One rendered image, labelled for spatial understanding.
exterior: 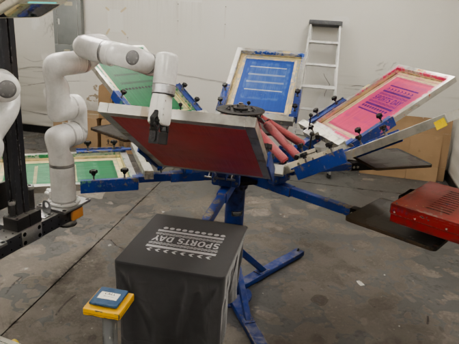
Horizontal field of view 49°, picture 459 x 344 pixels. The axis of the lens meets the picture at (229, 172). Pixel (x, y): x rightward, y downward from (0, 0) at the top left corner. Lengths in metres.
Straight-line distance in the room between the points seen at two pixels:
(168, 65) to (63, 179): 0.67
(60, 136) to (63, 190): 0.22
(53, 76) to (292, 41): 4.65
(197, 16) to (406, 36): 2.49
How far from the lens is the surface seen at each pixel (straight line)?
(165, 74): 1.65
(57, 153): 2.02
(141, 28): 6.75
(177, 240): 2.20
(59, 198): 2.08
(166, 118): 1.66
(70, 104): 2.00
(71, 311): 3.50
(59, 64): 1.90
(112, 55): 1.71
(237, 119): 1.76
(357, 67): 6.31
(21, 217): 1.93
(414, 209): 2.38
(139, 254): 2.09
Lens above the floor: 1.94
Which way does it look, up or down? 19 degrees down
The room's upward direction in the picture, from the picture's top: 3 degrees clockwise
